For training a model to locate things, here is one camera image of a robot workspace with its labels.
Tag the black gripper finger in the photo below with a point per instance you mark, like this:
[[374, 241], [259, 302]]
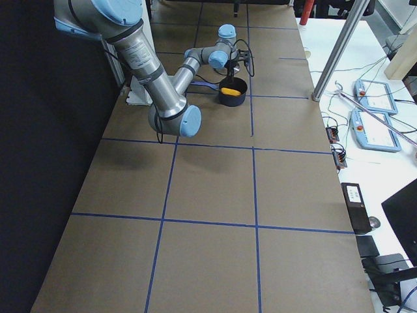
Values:
[[230, 76]]

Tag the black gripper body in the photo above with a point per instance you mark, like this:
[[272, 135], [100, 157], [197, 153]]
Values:
[[231, 70]]

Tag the yellow corn cob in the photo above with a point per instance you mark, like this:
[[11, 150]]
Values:
[[230, 92]]

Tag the blue saucepan with handle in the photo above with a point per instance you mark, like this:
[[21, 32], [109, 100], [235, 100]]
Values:
[[239, 84]]

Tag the glass pot lid blue knob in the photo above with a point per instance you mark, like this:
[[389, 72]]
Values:
[[233, 67]]

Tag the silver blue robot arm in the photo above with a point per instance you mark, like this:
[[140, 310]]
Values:
[[120, 24]]

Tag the red cylinder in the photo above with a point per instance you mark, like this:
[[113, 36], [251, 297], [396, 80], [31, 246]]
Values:
[[307, 8]]

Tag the metal rod with stand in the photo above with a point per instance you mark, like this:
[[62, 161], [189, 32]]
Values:
[[344, 95]]

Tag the orange relay board far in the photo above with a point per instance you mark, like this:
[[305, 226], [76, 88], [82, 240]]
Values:
[[332, 133]]

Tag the orange relay board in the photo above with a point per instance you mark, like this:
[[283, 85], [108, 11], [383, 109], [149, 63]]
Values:
[[332, 133], [339, 156]]

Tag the orange relay board near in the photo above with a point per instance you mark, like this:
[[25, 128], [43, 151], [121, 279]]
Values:
[[339, 156]]

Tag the far teach pendant tablet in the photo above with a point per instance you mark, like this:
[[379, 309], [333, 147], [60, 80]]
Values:
[[375, 96]]

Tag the teach pendant tablet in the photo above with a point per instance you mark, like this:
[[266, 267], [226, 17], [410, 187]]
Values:
[[375, 96], [373, 135]]

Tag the near teach pendant tablet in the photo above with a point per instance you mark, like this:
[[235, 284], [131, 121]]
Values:
[[373, 135]]

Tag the black power box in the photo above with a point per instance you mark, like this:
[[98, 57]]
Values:
[[356, 208]]

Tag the black monitor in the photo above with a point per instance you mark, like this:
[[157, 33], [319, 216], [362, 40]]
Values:
[[400, 210]]

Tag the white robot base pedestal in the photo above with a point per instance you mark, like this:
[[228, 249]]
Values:
[[138, 96]]

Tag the aluminium frame post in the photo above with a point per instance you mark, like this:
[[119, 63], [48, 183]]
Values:
[[344, 37]]

